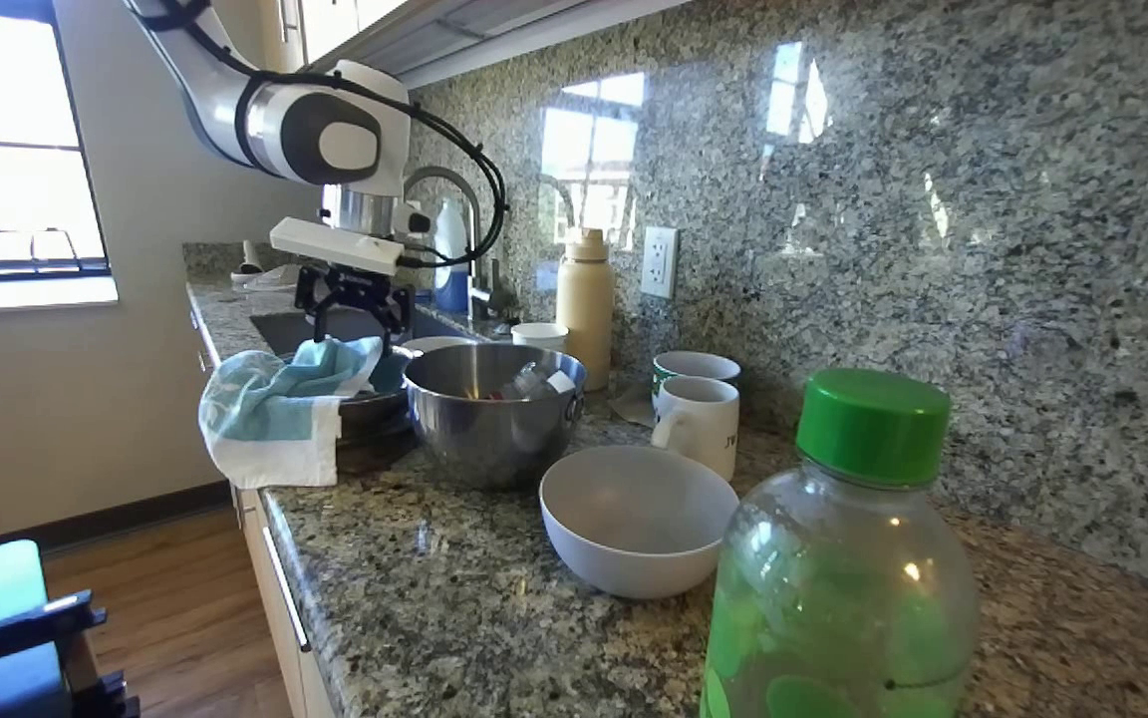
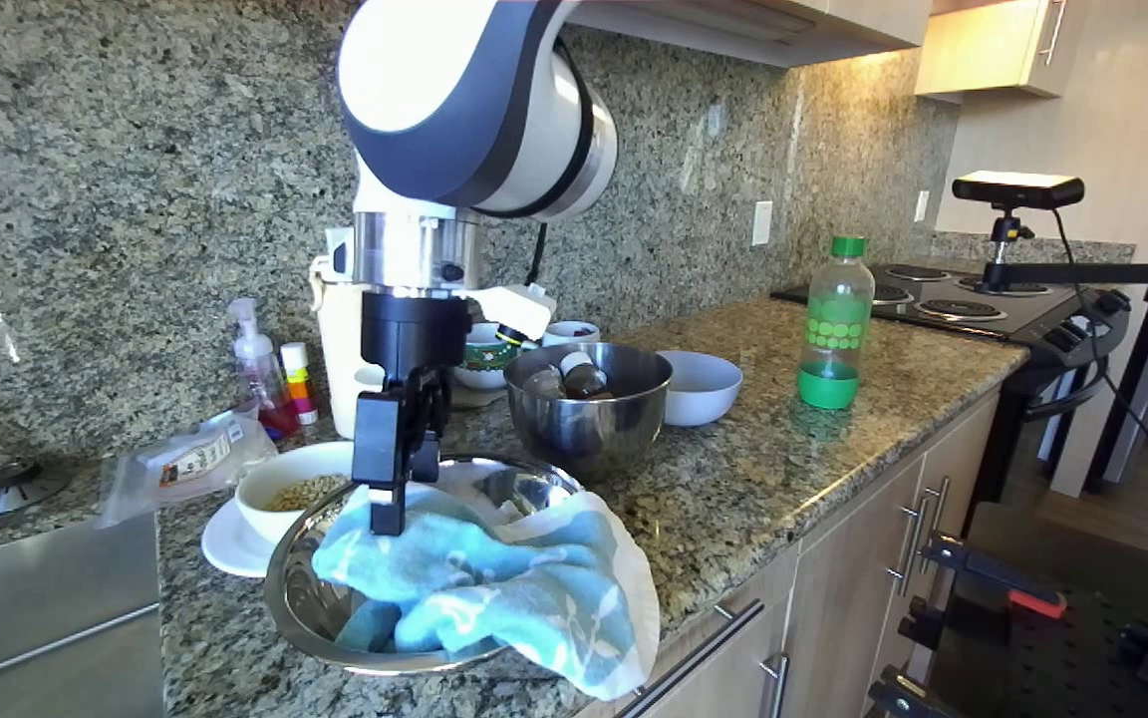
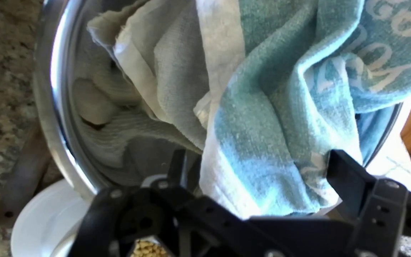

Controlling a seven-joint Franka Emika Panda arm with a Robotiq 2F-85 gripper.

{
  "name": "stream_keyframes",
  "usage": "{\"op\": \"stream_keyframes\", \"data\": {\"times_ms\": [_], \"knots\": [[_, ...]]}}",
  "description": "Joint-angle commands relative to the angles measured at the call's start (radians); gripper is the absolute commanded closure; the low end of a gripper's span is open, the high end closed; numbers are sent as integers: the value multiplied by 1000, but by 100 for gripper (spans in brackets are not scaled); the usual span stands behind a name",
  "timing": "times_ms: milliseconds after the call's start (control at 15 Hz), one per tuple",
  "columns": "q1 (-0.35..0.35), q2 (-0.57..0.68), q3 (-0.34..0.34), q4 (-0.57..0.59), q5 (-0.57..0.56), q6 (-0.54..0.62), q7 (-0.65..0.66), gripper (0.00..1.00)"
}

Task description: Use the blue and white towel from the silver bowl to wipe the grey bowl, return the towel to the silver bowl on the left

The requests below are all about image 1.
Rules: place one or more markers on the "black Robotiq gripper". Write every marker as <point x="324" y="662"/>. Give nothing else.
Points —
<point x="356" y="297"/>

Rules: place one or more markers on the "blue and white towel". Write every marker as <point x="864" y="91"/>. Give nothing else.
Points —
<point x="278" y="406"/>

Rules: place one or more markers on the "grey bowl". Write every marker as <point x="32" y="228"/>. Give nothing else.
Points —
<point x="630" y="523"/>

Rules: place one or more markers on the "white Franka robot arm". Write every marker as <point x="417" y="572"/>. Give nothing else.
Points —
<point x="295" y="123"/>

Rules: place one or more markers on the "deep steel mixing bowl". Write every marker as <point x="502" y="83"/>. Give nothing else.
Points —
<point x="486" y="434"/>

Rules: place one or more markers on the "steel kitchen sink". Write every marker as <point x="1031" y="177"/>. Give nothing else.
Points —
<point x="282" y="329"/>

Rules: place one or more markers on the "blue sink caddy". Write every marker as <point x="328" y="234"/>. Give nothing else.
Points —
<point x="449" y="299"/>

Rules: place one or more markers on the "white rag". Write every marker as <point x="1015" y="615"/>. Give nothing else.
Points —
<point x="261" y="277"/>

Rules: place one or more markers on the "chrome sink faucet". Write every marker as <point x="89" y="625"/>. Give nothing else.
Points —
<point x="474" y="285"/>

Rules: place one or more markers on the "beige thermos bottle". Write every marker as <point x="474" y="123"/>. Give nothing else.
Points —
<point x="583" y="305"/>

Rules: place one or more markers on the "white mug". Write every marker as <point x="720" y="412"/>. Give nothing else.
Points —
<point x="699" y="424"/>

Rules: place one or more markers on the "window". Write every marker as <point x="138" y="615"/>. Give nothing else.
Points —
<point x="11" y="145"/>

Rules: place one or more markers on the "black clamp stand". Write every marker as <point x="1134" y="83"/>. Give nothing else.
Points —
<point x="19" y="638"/>

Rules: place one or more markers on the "green capped plastic bottle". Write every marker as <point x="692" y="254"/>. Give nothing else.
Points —
<point x="844" y="600"/>

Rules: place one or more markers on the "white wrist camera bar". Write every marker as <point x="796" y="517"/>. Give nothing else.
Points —
<point x="335" y="248"/>

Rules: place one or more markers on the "white wall outlet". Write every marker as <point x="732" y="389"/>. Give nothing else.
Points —
<point x="656" y="260"/>

